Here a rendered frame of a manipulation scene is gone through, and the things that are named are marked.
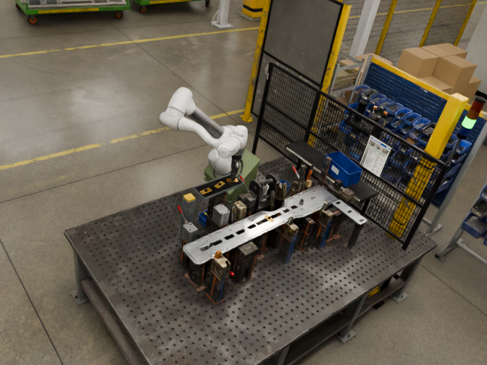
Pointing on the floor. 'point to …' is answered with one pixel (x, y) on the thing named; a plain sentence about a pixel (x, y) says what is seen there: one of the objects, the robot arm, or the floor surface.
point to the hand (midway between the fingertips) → (232, 175)
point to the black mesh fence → (348, 154)
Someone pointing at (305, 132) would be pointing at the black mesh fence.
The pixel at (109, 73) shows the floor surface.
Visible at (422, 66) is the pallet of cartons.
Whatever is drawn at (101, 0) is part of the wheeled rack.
